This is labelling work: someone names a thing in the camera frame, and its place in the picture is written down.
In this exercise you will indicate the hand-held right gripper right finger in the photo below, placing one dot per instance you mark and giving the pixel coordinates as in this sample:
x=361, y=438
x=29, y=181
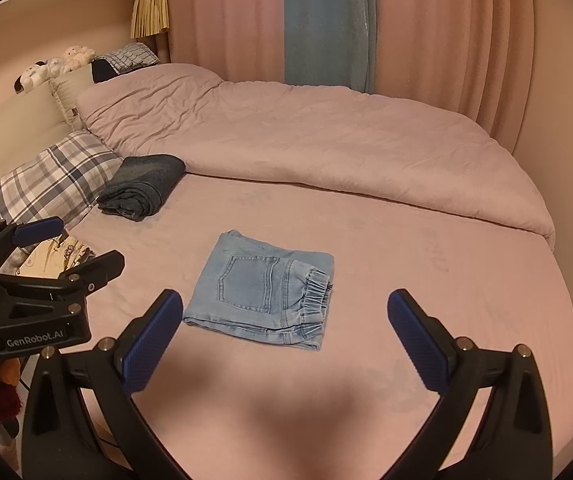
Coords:
x=418, y=342

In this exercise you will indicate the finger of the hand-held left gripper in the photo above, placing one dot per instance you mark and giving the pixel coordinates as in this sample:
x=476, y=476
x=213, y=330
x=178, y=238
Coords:
x=97, y=266
x=41, y=231

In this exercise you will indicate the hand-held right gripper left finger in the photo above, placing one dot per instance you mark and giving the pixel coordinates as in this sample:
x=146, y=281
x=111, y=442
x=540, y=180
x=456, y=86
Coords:
x=150, y=342

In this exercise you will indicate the light blue denim pants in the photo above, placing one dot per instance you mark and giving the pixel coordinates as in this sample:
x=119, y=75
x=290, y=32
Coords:
x=261, y=292

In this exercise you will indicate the cream printed cloth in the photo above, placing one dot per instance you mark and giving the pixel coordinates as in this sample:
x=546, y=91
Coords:
x=59, y=257

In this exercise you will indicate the plaid pillow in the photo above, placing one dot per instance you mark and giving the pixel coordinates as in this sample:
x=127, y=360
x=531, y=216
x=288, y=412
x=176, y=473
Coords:
x=46, y=182

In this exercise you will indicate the bed with pink sheet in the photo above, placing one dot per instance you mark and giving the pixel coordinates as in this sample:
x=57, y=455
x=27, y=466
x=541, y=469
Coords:
x=391, y=280

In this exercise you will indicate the dark blue folded jeans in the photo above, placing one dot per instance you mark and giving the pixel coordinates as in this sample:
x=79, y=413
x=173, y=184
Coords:
x=141, y=187

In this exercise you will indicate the beige pillow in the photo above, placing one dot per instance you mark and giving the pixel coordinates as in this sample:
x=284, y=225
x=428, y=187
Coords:
x=69, y=97

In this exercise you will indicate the navy blue cushion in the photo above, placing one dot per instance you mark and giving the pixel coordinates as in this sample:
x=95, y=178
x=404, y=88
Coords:
x=101, y=71

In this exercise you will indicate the cream stuffed toy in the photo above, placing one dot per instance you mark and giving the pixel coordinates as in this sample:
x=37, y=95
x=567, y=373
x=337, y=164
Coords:
x=75, y=57

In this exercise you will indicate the grey grid patterned pillow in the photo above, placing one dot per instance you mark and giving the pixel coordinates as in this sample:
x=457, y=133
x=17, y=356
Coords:
x=130, y=56

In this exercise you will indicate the pink duvet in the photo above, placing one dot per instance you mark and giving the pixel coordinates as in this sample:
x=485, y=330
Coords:
x=316, y=145

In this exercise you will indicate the pink curtain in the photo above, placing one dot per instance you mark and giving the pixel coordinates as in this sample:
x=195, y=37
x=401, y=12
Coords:
x=466, y=35

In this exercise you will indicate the blue curtain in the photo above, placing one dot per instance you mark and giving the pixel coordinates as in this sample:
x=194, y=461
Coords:
x=326, y=20

